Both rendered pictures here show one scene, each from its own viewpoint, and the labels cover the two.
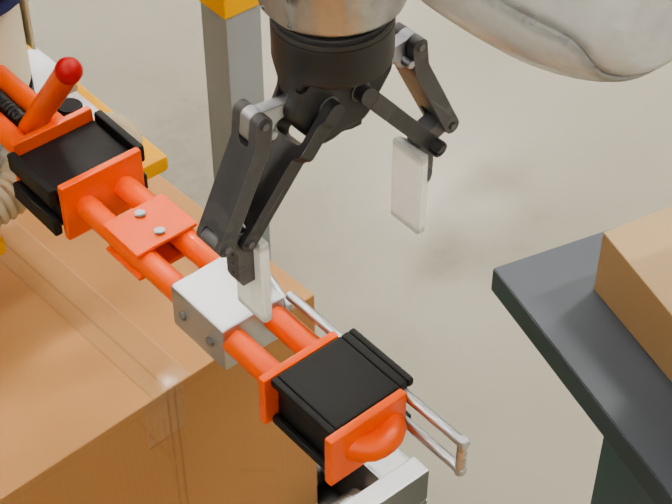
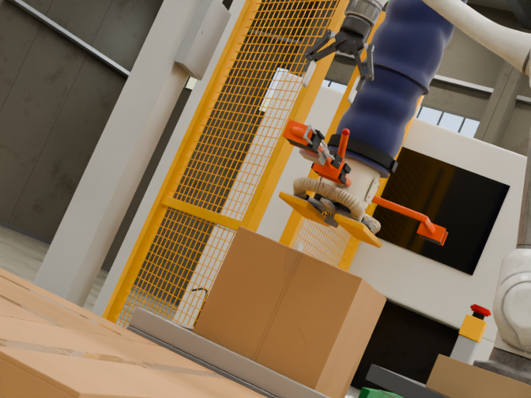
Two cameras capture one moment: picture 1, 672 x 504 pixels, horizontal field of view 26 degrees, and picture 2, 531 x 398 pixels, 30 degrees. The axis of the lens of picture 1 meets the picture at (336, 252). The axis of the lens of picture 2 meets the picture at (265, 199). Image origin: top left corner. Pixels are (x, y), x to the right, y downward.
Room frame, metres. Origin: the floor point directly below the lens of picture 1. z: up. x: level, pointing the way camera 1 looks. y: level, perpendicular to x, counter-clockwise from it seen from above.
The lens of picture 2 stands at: (-0.60, -2.21, 0.80)
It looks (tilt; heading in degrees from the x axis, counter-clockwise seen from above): 5 degrees up; 60
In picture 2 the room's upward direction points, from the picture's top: 24 degrees clockwise
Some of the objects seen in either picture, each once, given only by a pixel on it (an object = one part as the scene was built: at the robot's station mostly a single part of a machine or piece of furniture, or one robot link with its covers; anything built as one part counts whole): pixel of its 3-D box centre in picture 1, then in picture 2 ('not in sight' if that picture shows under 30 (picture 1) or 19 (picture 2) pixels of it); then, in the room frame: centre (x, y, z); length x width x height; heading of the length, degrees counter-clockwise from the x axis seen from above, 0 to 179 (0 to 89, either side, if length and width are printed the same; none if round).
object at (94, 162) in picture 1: (78, 171); (331, 168); (0.98, 0.23, 1.22); 0.10 x 0.08 x 0.06; 131
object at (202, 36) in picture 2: not in sight; (203, 36); (0.90, 1.34, 1.62); 0.20 x 0.05 x 0.30; 40
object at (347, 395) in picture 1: (332, 406); (301, 136); (0.71, 0.00, 1.21); 0.08 x 0.07 x 0.05; 41
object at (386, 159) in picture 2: not in sight; (362, 154); (1.17, 0.39, 1.33); 0.23 x 0.23 x 0.04
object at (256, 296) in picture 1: (253, 272); (309, 73); (0.68, 0.05, 1.38); 0.03 x 0.01 x 0.07; 40
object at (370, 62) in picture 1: (332, 66); (351, 36); (0.72, 0.00, 1.52); 0.08 x 0.07 x 0.09; 130
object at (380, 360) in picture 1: (339, 332); (324, 148); (0.78, 0.00, 1.21); 0.31 x 0.03 x 0.05; 41
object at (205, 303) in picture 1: (228, 309); (314, 152); (0.81, 0.09, 1.21); 0.07 x 0.07 x 0.04; 41
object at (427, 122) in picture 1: (429, 144); (364, 83); (0.78, -0.06, 1.41); 0.03 x 0.01 x 0.05; 130
